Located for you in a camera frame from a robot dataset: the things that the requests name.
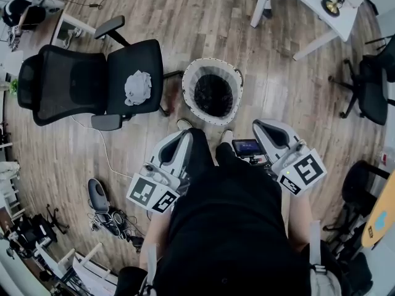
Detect black patterned clothes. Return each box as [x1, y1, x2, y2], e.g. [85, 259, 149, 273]
[193, 75, 235, 112]

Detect small black monitor screen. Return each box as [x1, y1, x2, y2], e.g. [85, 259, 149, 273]
[231, 138, 272, 168]

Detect grey clothes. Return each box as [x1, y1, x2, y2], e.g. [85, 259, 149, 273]
[123, 69, 153, 107]

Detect white round laundry basket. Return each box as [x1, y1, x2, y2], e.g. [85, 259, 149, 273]
[181, 57, 244, 126]

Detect small white side table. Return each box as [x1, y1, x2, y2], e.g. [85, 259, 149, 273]
[50, 12, 97, 48]

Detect pair of grey shoes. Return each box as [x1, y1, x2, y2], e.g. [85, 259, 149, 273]
[62, 27, 83, 49]

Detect round wooden table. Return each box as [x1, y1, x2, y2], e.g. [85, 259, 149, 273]
[360, 170, 395, 249]

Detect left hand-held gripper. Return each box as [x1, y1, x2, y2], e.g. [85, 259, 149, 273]
[126, 129, 194, 215]

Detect grey gripper device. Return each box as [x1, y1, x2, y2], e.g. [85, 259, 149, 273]
[87, 178, 111, 215]

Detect tangle of black cables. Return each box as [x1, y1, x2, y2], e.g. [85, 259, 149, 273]
[87, 207, 146, 253]

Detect white folding rack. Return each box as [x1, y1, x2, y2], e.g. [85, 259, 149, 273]
[34, 241, 120, 296]

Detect person's right forearm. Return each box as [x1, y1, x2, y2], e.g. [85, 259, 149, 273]
[286, 192, 313, 253]

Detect person's left white shoe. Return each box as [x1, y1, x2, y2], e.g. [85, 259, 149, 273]
[176, 118, 194, 133]

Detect white backpack strap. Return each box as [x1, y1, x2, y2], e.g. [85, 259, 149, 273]
[307, 220, 343, 296]

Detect black swivel chair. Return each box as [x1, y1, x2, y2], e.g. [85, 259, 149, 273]
[322, 160, 391, 260]

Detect person's black clothed body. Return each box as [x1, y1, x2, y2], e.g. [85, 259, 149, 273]
[114, 127, 312, 296]

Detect black mesh office chair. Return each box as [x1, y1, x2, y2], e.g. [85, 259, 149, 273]
[17, 15, 185, 131]

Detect black armless office chair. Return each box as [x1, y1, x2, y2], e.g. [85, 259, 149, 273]
[327, 35, 395, 126]

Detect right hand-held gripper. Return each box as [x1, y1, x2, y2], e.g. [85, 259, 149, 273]
[252, 118, 328, 197]

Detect white floor cable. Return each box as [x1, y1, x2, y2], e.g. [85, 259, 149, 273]
[70, 115, 134, 179]

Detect person's left forearm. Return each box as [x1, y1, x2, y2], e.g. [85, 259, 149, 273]
[138, 208, 174, 271]

